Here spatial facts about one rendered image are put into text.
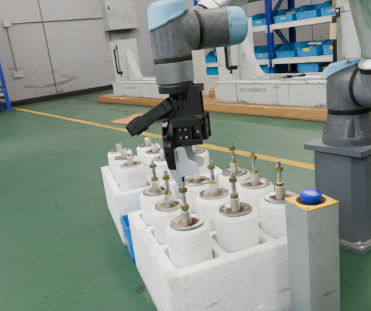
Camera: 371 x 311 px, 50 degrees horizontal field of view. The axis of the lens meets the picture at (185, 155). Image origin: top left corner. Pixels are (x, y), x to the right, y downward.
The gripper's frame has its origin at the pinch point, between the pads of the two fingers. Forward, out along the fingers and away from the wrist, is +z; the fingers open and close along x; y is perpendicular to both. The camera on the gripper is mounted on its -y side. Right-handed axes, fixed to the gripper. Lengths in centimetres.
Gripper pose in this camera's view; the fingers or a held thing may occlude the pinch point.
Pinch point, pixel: (178, 181)
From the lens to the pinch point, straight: 83.5
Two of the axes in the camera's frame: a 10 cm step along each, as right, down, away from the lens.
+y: 9.5, -0.3, -3.2
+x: 3.0, -2.9, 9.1
